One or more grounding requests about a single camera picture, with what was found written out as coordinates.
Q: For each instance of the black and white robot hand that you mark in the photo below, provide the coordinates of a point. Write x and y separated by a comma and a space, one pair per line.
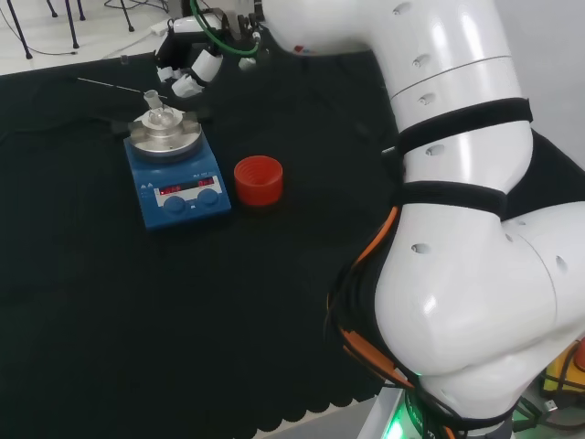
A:
189, 46

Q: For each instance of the clear round-bottom glass flask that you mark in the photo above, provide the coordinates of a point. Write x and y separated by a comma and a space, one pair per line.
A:
157, 116

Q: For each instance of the orange ribbed flask stand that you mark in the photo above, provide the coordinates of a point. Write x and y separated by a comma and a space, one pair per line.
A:
258, 187

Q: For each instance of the blue heater with steel plate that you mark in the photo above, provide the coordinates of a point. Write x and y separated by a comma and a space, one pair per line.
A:
183, 206

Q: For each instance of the thin glass rod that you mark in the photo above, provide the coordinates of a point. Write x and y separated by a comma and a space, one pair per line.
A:
114, 86

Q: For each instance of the black bench cloth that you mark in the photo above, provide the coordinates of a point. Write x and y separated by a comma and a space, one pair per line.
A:
137, 320

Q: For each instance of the yellow stop button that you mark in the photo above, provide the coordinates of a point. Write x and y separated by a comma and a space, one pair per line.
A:
566, 375

